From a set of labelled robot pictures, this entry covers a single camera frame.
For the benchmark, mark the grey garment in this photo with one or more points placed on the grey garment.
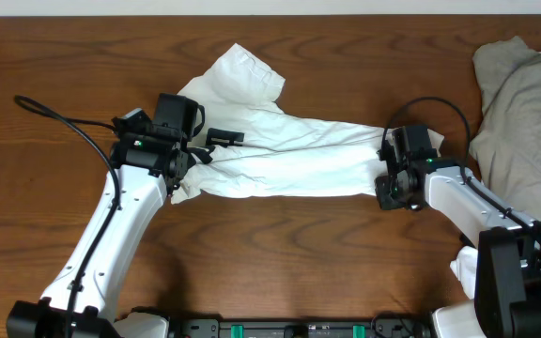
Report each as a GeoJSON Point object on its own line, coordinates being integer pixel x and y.
{"type": "Point", "coordinates": [507, 146]}

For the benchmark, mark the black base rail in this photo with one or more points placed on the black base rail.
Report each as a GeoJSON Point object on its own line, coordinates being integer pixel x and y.
{"type": "Point", "coordinates": [381, 326]}

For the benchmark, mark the white garment bottom right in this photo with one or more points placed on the white garment bottom right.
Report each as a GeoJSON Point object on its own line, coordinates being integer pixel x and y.
{"type": "Point", "coordinates": [464, 268]}

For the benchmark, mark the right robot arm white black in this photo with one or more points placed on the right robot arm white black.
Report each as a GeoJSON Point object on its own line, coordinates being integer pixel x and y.
{"type": "Point", "coordinates": [507, 293]}

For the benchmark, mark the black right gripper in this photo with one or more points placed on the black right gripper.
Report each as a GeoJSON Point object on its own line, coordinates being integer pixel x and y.
{"type": "Point", "coordinates": [388, 153]}

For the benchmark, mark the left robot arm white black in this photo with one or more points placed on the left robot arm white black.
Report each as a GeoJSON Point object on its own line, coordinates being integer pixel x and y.
{"type": "Point", "coordinates": [147, 165]}

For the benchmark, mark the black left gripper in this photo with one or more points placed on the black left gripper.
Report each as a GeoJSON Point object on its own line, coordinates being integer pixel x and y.
{"type": "Point", "coordinates": [194, 142]}

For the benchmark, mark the white Puma t-shirt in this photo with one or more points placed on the white Puma t-shirt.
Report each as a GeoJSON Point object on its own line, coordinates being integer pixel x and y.
{"type": "Point", "coordinates": [281, 155]}

